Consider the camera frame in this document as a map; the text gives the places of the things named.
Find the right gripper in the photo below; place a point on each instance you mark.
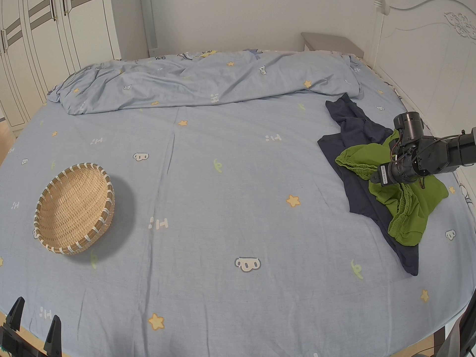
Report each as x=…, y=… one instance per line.
x=401, y=171

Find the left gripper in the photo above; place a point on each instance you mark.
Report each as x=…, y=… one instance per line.
x=15, y=342

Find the green shorts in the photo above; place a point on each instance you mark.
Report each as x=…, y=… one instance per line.
x=409, y=214

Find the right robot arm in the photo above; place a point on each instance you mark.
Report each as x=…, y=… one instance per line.
x=435, y=154

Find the dark blue garment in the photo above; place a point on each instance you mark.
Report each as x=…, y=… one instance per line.
x=353, y=132

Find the round woven basket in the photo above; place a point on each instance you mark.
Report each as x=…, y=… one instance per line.
x=70, y=206

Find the bed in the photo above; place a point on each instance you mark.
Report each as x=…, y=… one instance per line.
x=230, y=199

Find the grey bedside table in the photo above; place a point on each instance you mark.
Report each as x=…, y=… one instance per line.
x=327, y=41

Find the pale blue quilt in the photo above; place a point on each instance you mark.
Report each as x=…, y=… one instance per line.
x=204, y=84

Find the white wardrobe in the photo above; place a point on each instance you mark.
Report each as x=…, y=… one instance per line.
x=37, y=50

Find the white wall pipe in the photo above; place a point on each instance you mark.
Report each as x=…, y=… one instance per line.
x=148, y=9

